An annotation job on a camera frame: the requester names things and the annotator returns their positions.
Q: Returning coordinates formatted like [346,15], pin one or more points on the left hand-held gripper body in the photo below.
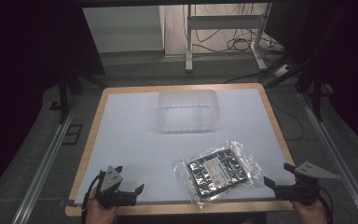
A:
[111,182]

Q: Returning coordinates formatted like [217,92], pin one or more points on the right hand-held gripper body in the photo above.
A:
[304,186]

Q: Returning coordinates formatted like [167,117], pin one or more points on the clear bag of dark packets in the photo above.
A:
[219,172]

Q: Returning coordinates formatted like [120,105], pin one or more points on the clear plastic container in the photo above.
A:
[188,110]

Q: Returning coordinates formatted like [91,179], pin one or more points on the person's right hand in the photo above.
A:
[310,214]

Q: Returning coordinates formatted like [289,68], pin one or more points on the person's left hand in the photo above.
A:
[98,213]

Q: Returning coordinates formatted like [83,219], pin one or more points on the black floor plate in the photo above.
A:
[73,134]

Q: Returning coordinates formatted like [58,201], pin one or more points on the black metal stand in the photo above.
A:
[317,96]
[63,96]

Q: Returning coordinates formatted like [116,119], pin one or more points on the white power strip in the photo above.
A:
[281,70]

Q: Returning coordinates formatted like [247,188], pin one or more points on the aluminium floor rail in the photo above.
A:
[338,161]
[45,165]

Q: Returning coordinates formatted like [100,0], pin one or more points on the grey wall panel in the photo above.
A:
[124,29]

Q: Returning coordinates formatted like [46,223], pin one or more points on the white metal desk frame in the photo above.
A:
[227,22]

